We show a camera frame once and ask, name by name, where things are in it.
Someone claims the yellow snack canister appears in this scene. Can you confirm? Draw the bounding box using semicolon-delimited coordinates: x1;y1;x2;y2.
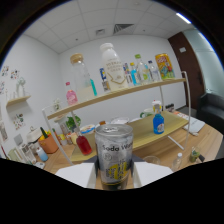
154;53;176;80

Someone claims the small light blue bottle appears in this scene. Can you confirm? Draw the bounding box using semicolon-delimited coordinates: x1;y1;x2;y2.
129;62;139;86

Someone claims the orange pot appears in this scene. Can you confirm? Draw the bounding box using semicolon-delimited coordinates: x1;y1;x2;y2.
38;127;59;154

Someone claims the wooden wall shelf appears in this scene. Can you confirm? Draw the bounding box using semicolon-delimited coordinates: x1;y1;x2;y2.
5;94;32;108

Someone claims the white figurine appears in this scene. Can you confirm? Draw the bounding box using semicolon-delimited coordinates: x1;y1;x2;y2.
15;77;27;98

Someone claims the wall poster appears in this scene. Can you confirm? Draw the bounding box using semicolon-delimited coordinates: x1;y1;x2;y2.
99;68;111;93

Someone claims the brown door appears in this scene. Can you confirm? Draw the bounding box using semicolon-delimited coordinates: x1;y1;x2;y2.
167;31;205;109

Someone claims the white green mug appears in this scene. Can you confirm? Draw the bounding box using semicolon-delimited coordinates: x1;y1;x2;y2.
139;108;154;118

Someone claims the blue and white cup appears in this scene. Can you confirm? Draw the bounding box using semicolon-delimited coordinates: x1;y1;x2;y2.
35;146;49;163

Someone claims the large white bottle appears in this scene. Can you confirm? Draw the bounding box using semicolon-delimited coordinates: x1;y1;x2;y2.
99;42;129;92

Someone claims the teal liquid bottle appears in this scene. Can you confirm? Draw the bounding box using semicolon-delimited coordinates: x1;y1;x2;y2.
89;78;98;97

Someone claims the small pink bottle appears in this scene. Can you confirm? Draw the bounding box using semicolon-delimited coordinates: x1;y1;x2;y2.
65;81;79;107

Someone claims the glass jar with cork lid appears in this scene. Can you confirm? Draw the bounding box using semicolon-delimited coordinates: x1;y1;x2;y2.
69;53;95;103

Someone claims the blue liquid bottle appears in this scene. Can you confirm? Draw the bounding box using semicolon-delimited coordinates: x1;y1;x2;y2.
152;113;166;135

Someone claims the red liquid bottle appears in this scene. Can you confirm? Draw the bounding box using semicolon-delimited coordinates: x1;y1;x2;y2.
75;130;93;156

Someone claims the clear bottle with green cap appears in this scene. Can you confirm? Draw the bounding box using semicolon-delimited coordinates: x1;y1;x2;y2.
134;53;151;84

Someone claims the green potted plant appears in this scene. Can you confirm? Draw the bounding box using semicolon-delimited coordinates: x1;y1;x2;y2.
65;114;82;132

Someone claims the black chair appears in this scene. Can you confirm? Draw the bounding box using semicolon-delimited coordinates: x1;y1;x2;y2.
196;92;224;126

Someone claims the soda water can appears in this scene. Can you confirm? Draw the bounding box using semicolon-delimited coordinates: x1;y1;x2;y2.
94;123;134;187

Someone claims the two-tier wooden shelf rack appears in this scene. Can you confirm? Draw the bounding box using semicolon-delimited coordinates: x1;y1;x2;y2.
41;70;193;166

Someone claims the small red white carton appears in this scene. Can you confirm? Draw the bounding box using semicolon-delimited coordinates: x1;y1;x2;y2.
123;63;133;86

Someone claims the small clear bottle blue cap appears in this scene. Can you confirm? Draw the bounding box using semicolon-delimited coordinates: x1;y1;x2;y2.
147;59;161;83

